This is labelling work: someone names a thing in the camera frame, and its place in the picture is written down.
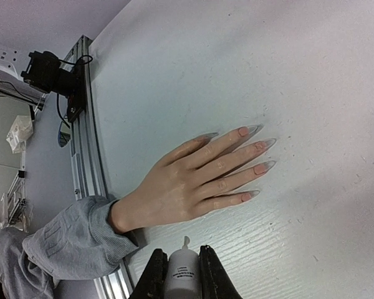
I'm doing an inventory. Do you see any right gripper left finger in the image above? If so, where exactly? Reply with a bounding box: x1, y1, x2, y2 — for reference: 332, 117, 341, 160
129, 249, 168, 299

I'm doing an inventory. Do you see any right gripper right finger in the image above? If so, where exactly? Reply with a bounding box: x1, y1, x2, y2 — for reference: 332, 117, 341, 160
199, 245, 242, 299

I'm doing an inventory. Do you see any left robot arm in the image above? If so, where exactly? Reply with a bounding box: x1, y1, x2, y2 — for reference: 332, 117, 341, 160
0, 50, 46, 112

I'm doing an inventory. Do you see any mannequin hand with long nails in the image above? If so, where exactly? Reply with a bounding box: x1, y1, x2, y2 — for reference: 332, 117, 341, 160
108, 125, 276, 234

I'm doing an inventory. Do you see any grey sleeve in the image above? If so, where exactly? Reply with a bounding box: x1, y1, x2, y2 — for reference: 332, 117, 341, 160
0, 196, 138, 298

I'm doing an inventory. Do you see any white plastic bag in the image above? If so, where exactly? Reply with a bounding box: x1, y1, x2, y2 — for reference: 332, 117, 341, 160
6, 115, 34, 154

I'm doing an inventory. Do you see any aluminium front rail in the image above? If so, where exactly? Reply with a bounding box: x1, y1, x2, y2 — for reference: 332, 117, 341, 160
64, 35, 135, 299

